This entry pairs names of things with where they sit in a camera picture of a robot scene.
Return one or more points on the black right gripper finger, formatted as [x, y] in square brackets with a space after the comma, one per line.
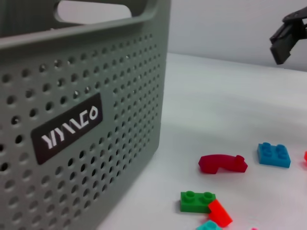
[281, 48]

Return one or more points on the grey-green perforated storage bin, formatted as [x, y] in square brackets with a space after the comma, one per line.
[84, 72]

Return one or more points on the blue square toy plate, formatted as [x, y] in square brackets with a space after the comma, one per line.
[273, 158]

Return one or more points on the dark red curved toy brick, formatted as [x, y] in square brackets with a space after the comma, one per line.
[216, 164]

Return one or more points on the green rectangular toy brick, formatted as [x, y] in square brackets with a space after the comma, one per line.
[192, 203]

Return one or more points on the teal square toy plate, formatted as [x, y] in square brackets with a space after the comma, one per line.
[208, 226]

